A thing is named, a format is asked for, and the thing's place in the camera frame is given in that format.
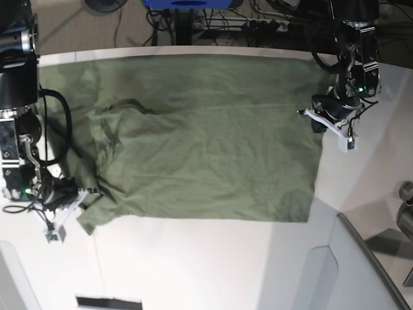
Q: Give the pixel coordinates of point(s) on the white label with black strip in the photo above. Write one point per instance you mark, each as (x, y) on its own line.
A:
(108, 303)

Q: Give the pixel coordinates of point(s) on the olive green t-shirt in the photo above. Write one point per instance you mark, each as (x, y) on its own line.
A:
(191, 137)

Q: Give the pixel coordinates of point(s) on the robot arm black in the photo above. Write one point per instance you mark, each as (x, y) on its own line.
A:
(26, 175)
(356, 70)

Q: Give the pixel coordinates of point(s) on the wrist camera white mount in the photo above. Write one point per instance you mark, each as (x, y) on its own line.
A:
(347, 138)
(53, 222)

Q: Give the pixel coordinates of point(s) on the blue box with oval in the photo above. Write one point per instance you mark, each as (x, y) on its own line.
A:
(188, 4)

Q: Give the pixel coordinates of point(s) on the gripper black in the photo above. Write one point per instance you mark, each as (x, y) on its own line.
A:
(58, 193)
(334, 110)

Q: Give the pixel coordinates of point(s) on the grey metal stand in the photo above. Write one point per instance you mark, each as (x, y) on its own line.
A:
(393, 242)

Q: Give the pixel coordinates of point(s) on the black power strip red light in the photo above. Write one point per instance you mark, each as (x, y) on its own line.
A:
(270, 26)

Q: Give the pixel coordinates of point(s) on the black fan base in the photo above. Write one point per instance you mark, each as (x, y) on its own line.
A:
(105, 6)

